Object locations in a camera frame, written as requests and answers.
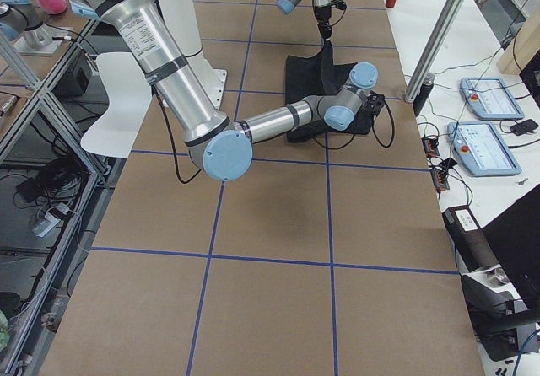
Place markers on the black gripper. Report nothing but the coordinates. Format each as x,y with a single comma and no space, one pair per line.
366,116
321,16

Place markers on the lower teach pendant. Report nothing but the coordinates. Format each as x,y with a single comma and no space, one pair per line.
481,150

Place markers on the teach pendant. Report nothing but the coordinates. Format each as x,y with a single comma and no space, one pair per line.
489,99
481,150

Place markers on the upper teach pendant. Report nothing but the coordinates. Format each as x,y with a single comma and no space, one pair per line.
489,99

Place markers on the black box printer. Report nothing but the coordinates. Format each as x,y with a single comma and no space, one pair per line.
468,237

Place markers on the black monitor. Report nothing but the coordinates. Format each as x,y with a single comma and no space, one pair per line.
513,236

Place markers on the white power strip on floor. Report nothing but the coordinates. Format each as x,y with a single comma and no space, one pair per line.
52,217

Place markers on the aluminium frame post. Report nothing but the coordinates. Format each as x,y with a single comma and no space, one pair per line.
433,45

